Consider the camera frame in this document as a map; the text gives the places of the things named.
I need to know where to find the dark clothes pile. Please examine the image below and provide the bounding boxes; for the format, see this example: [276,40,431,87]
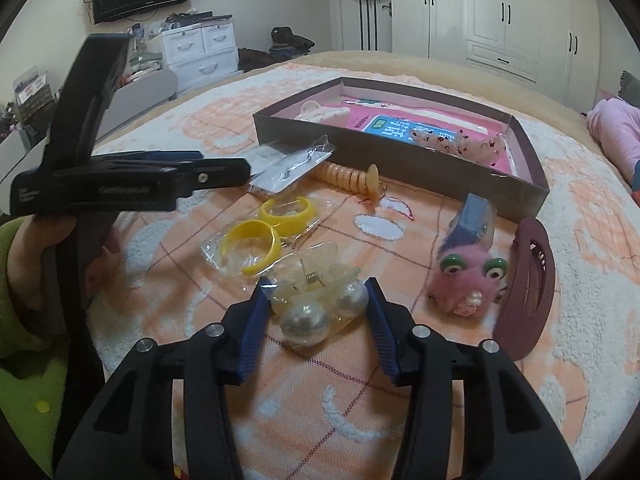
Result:
[239,26,316,73]

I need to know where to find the beige bed cover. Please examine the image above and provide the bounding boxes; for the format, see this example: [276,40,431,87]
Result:
[165,50,601,116]

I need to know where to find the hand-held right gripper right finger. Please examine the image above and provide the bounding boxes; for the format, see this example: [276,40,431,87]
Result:
[364,276,581,480]

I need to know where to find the orange spiral hair tie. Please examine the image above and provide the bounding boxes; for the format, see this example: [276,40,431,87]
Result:
[312,162,388,206]

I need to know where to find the pink pillow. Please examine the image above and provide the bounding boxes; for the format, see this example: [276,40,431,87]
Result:
[586,96,640,187]

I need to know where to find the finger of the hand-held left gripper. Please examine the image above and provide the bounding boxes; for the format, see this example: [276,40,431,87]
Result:
[95,149,206,166]
[145,157,252,200]

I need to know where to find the black flat box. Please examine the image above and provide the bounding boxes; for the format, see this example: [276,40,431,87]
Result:
[167,10,233,26]

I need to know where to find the orange white fleece blanket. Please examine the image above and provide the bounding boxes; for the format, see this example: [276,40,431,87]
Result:
[90,52,640,480]

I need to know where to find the grey rounded chair back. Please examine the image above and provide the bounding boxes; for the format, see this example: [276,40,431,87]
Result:
[95,67,179,143]

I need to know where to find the cluttered desk items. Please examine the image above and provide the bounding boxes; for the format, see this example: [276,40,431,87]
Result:
[122,22,167,83]

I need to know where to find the clear pearl hair claw clip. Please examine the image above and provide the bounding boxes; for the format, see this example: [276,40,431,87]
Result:
[260,242,371,348]

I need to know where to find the clear plastic bag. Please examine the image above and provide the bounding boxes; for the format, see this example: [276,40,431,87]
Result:
[247,135,335,196]

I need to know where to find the white wardrobe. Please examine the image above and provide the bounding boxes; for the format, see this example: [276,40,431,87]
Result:
[389,0,601,111]

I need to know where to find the blue booklet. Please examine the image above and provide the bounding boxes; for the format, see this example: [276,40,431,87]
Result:
[362,114,441,149]

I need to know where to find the brown cardboard box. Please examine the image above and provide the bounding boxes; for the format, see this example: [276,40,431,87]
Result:
[252,76,550,222]

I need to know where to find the pink fuzzy face hair clip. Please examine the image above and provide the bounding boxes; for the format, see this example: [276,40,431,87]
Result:
[427,192,508,318]

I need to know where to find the pink paper packet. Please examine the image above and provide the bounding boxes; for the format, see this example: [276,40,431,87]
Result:
[325,94,512,177]

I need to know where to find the maroon hair clip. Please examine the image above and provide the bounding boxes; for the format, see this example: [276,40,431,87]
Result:
[492,217,557,361]

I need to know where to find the white drawer cabinet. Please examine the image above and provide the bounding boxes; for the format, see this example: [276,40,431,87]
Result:
[160,19,240,93]

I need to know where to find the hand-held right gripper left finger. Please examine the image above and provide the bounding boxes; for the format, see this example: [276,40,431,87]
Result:
[54,284,273,480]

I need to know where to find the white door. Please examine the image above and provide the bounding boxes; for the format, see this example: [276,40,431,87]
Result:
[340,0,394,53]

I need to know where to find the white hair claw clip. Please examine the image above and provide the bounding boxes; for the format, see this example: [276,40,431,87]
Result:
[295,100,347,126]

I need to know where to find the grey headboard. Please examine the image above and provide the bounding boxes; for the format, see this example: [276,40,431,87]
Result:
[617,71,640,99]

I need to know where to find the person's left forearm green sleeve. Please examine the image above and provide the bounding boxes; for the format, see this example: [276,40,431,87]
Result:
[0,219,72,466]

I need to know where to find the person's left hand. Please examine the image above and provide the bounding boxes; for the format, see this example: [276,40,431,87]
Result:
[7,215,123,341]

